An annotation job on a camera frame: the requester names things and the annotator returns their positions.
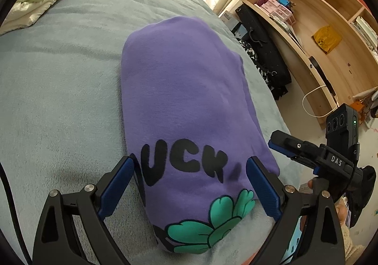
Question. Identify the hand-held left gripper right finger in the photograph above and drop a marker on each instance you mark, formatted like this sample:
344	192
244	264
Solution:
264	191

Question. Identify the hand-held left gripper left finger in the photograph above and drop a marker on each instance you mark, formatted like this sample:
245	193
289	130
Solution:
116	185

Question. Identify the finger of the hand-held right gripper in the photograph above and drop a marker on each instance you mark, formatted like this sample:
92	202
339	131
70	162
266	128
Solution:
292	143

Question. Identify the purple zip hoodie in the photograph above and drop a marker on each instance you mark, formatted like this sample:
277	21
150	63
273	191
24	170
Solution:
183	90

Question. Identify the person's right hand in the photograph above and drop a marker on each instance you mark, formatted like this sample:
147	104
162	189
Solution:
310	184

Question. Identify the small orange item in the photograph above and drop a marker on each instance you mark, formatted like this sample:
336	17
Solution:
358	105

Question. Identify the blue cartoon printed cloth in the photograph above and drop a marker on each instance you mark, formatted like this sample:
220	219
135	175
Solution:
292	238

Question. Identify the black bag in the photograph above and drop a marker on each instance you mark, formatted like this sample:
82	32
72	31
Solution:
265	52

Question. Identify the black and white patterned cloth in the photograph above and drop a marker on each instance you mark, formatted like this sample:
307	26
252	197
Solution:
251	52

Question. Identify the row of books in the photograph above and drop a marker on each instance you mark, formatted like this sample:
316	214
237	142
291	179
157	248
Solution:
367	31

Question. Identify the small blue box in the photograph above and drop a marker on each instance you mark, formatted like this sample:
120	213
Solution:
241	31

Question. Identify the wooden bookshelf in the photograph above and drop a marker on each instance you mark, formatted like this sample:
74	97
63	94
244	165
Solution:
333	2

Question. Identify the stack of pink boxes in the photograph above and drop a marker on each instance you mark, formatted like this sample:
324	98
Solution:
277	12

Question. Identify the white cardboard box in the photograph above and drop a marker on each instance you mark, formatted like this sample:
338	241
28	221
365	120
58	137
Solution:
228	17

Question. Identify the small blue toy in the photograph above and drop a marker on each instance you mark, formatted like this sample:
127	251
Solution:
284	1

